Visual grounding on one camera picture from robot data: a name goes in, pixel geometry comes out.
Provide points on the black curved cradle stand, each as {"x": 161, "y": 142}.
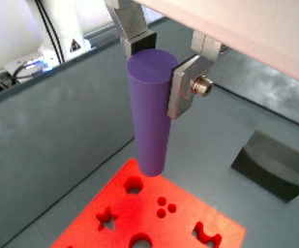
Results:
{"x": 270, "y": 164}

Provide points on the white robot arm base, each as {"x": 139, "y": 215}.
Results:
{"x": 41, "y": 37}

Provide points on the purple cylinder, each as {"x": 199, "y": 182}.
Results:
{"x": 149, "y": 71}

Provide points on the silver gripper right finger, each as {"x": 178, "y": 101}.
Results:
{"x": 190, "y": 80}

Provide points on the red foam shape-sorting block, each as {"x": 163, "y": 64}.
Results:
{"x": 149, "y": 208}

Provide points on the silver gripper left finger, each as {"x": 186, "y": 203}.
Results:
{"x": 129, "y": 19}

